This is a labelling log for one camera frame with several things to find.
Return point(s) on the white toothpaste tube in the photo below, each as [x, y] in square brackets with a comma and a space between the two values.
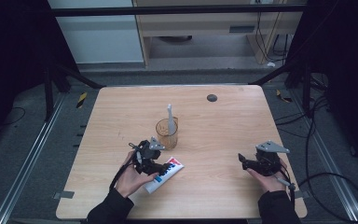
[158, 183]

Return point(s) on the light wooden desk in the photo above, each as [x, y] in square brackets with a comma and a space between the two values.
[199, 23]

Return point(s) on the person's right hand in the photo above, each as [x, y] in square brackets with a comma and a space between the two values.
[273, 182]

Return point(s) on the white cabinet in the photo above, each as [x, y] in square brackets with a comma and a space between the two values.
[99, 40]

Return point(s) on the small white floor object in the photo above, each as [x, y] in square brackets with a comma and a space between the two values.
[271, 64]

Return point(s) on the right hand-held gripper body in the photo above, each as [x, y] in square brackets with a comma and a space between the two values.
[268, 161]

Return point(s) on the black horizontal frame bar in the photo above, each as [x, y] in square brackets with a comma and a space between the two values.
[167, 10]

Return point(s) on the grey round table grommet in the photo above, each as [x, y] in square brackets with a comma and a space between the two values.
[212, 98]

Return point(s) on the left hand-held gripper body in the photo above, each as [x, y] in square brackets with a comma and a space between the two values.
[146, 155]

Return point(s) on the black metal stand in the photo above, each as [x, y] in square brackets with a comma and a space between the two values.
[306, 90]
[48, 96]

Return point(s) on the amber transparent cup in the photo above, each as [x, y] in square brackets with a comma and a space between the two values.
[167, 140]

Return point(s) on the grey tape strip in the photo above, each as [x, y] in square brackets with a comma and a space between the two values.
[302, 194]
[63, 195]

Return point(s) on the yellow black striped tape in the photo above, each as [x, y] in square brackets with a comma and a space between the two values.
[81, 100]
[283, 97]

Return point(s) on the white electric toothbrush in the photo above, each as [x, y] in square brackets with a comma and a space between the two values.
[170, 119]

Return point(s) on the person's left hand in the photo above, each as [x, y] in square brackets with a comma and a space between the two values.
[130, 180]

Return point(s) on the aluminium floor rail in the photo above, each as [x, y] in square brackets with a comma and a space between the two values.
[329, 161]
[28, 161]

